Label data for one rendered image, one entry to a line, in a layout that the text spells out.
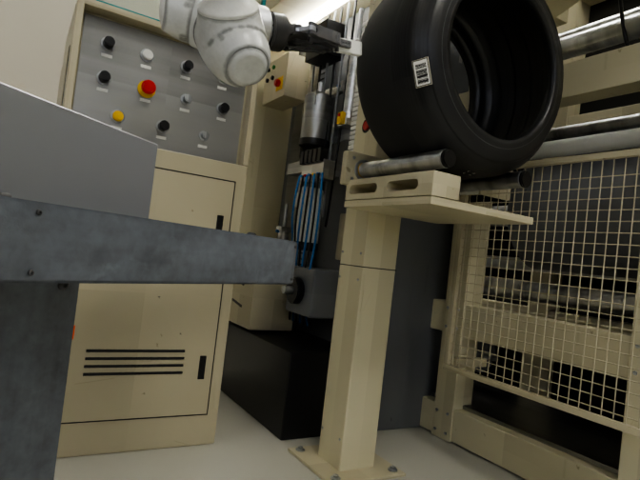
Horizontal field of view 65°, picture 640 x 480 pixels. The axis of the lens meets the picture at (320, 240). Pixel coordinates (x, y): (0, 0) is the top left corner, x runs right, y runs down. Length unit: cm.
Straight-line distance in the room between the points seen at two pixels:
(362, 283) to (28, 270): 131
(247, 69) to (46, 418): 61
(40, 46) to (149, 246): 354
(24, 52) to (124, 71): 213
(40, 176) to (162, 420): 137
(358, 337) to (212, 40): 97
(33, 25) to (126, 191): 344
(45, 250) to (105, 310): 129
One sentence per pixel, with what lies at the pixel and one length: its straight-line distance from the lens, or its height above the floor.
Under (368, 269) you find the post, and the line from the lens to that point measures 154.
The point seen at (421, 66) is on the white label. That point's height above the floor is 109.
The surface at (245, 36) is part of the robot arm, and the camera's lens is 87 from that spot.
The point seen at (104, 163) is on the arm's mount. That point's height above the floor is 69.
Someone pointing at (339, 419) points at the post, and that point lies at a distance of 162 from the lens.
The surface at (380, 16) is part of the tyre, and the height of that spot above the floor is 125.
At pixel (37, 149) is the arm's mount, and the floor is 69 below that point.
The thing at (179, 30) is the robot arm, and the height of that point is 102.
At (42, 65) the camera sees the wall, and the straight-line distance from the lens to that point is 382.
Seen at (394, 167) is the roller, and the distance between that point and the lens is 135.
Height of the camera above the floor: 64
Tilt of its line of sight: 2 degrees up
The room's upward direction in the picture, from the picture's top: 7 degrees clockwise
